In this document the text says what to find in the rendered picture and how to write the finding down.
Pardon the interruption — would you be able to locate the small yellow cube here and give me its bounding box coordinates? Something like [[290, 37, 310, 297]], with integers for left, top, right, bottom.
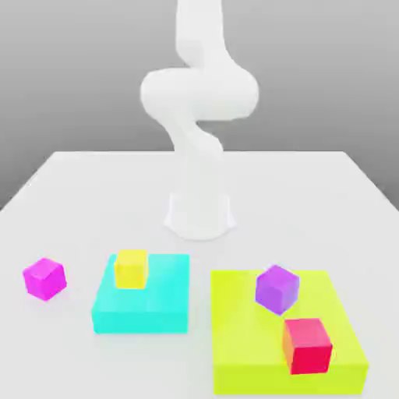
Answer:
[[114, 249, 148, 290]]

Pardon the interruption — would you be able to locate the small purple cube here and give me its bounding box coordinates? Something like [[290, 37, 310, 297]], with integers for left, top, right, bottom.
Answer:
[[254, 264, 301, 316]]

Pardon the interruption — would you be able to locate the small magenta cube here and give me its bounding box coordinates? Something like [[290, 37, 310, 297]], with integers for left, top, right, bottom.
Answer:
[[22, 257, 68, 302]]

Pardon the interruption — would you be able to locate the small red cube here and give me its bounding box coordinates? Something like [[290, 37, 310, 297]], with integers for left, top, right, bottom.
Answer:
[[282, 318, 334, 376]]

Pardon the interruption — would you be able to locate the large cyan box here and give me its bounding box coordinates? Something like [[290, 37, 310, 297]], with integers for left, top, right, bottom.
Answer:
[[90, 253, 191, 335]]

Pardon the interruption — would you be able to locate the large lime yellow box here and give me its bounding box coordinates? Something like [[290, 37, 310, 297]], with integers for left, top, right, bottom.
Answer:
[[210, 270, 370, 396]]

